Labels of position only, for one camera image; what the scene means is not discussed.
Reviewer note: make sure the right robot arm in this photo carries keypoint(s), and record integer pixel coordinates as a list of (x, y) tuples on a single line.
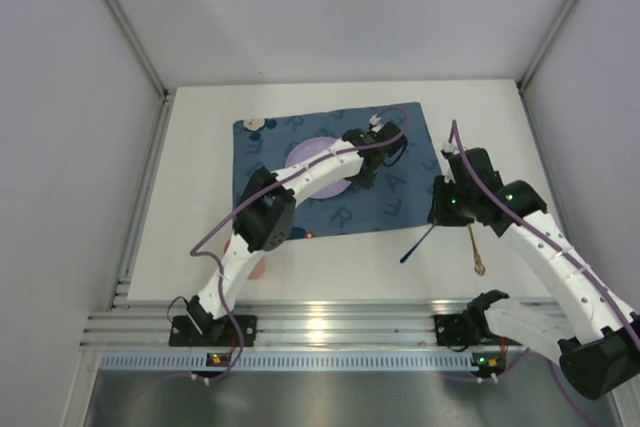
[(596, 347)]

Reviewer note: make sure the blue letter-print placemat cloth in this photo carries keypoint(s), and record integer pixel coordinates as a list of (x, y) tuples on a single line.
[(401, 195)]

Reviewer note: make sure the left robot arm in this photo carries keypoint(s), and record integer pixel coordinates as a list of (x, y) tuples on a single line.
[(263, 221)]

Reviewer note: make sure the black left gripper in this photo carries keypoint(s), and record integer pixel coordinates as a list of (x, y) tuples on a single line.
[(370, 173)]

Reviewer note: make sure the aluminium mounting rail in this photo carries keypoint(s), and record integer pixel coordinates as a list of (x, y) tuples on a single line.
[(320, 325)]

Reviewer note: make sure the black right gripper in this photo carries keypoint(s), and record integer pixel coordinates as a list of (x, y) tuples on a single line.
[(439, 208)]

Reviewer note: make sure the purple plastic plate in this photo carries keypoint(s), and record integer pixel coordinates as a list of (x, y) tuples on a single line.
[(310, 148)]

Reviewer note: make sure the blue metallic fork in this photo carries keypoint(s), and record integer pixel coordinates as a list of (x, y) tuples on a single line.
[(411, 250)]

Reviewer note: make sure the gold ornate spoon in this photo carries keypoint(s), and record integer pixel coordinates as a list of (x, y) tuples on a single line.
[(479, 267)]

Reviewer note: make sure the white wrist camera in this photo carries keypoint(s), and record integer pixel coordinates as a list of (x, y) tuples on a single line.
[(375, 123), (449, 149)]

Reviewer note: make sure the orange plastic cup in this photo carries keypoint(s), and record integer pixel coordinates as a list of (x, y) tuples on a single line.
[(258, 270)]

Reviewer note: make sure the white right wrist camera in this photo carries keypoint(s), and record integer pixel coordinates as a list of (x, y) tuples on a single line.
[(449, 149)]

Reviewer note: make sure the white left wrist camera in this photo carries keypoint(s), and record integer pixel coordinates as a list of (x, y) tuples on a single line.
[(375, 123)]

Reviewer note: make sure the aluminium frame post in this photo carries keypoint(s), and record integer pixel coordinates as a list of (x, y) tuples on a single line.
[(550, 36), (121, 20)]

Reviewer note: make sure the left aluminium frame post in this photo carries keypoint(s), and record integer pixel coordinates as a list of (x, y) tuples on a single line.
[(121, 20)]

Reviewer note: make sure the right aluminium frame post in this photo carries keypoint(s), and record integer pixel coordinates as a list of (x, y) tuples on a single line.
[(550, 36)]

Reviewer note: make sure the perforated grey cable duct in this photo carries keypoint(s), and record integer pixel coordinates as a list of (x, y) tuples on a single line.
[(304, 361)]

